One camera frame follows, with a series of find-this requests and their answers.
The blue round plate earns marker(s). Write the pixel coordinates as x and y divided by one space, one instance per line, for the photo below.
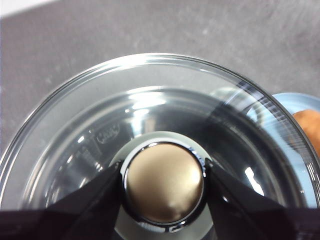
297 101

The pale green electric steamer pot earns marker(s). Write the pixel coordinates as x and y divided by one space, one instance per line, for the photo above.
70 160

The glass lid with green knob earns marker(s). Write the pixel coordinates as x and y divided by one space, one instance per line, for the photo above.
165 182

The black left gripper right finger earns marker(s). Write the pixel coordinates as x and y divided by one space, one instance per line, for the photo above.
250 220

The brown potato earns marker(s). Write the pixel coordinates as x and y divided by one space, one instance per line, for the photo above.
308 125

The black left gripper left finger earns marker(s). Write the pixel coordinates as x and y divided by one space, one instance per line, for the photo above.
75 217

